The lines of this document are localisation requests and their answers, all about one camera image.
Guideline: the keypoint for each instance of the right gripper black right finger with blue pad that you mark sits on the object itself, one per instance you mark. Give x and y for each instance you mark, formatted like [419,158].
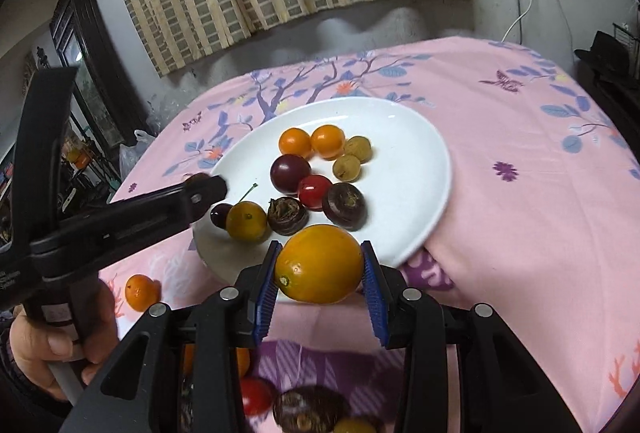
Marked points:
[403,317]

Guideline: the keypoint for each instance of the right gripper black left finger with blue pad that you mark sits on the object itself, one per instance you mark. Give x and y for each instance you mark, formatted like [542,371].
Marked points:
[236,316]

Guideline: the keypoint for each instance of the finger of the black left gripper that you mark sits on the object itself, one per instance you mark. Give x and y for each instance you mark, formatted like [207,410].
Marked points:
[203,181]
[155,215]

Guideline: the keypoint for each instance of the dark red cherry with stem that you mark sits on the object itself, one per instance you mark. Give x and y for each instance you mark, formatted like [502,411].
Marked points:
[239,215]

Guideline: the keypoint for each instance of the yellow-orange persimmon-like fruit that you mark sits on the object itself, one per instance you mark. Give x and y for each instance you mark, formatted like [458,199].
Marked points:
[253,233]

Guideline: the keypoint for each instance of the large orange citrus fruit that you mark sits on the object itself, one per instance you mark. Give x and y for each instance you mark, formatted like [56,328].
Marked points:
[322,264]

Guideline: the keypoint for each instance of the dark brown water chestnut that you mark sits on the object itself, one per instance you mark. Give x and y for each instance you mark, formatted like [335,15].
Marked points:
[344,205]
[286,216]

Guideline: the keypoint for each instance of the dark purple tomato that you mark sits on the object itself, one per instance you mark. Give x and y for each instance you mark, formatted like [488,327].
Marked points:
[288,171]

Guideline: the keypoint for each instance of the orange kumquat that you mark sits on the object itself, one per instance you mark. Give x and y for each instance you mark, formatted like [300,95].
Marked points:
[296,141]
[328,141]

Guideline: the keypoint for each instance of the red cherry tomato back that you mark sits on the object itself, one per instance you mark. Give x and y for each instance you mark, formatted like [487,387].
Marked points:
[311,191]

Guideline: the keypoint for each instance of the red cherry tomato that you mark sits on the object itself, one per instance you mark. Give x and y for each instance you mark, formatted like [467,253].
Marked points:
[311,191]
[257,396]

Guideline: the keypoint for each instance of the dark brown water chestnut front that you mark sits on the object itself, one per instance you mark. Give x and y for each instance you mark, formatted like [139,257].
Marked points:
[344,205]

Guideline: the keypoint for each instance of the yellow-green longan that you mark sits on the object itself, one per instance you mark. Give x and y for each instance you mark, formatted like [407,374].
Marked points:
[355,425]
[359,147]
[346,168]

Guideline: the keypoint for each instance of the person's left hand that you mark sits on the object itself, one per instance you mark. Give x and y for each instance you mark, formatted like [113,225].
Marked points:
[35,346]

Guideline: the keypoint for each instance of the orange tangerine back left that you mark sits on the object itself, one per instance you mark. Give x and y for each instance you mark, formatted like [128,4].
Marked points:
[141,292]

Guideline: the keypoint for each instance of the orange tangerine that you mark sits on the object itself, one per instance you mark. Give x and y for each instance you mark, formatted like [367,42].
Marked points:
[141,292]
[243,360]

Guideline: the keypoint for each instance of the orange tangerine back right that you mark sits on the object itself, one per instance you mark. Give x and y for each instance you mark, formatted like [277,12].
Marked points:
[243,360]

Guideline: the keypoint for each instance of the red cherry tomato front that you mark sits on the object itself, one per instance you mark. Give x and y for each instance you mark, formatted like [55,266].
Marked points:
[257,396]

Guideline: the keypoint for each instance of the dark framed mirror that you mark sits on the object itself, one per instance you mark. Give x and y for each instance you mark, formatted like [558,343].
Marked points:
[103,91]

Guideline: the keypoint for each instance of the dark water chestnut back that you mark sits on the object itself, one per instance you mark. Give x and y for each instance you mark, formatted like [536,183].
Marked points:
[309,409]

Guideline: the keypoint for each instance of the white oval plate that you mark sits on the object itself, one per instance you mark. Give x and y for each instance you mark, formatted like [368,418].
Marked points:
[406,183]

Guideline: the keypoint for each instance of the pink deer print tablecloth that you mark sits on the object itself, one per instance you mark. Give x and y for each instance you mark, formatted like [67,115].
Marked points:
[543,218]

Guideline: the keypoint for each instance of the black hat on furniture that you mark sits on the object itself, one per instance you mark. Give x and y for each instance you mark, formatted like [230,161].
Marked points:
[607,59]

